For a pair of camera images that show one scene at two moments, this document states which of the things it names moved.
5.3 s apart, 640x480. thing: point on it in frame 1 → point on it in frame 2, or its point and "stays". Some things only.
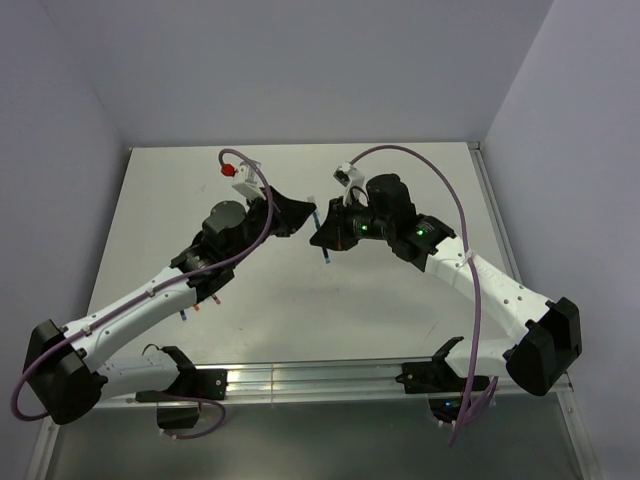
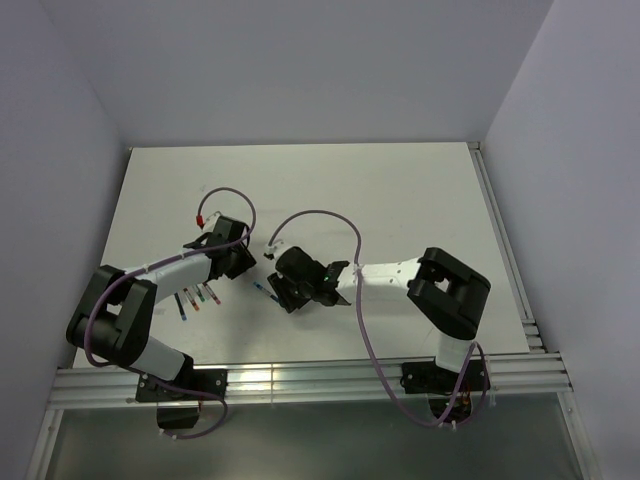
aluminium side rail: [497, 211] stays
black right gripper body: [353, 221] → [292, 296]
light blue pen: [326, 257] → [266, 291]
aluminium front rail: [295, 380] stays
